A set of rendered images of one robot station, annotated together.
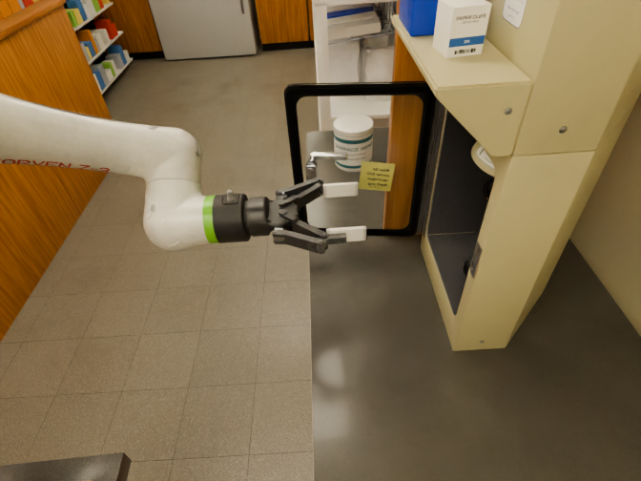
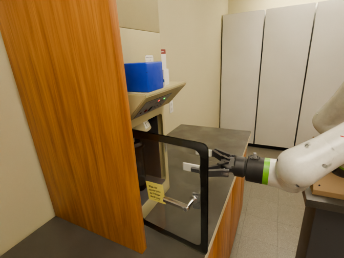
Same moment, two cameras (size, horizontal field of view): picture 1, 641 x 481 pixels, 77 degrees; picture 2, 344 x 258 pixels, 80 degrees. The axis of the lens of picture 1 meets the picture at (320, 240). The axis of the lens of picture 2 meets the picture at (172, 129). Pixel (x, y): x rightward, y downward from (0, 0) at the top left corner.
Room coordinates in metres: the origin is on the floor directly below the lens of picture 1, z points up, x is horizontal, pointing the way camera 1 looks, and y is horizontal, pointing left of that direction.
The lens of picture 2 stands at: (1.30, 0.19, 1.61)
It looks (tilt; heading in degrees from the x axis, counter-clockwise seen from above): 19 degrees down; 207
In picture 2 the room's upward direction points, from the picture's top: 3 degrees counter-clockwise
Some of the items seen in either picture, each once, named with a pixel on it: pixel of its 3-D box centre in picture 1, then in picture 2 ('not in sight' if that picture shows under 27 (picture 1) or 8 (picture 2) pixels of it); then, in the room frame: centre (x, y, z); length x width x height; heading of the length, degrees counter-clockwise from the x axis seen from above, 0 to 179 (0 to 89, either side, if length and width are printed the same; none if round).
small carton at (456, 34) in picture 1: (460, 27); (160, 77); (0.58, -0.21, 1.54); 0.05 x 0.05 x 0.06; 7
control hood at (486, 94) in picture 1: (443, 75); (156, 99); (0.62, -0.21, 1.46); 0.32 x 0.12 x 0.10; 179
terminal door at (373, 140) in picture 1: (358, 169); (165, 190); (0.79, -0.10, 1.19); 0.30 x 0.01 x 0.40; 82
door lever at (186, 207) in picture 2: not in sight; (179, 200); (0.83, -0.03, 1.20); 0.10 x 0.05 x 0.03; 82
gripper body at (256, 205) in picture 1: (273, 215); (232, 165); (0.60, 0.09, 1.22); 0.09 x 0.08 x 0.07; 89
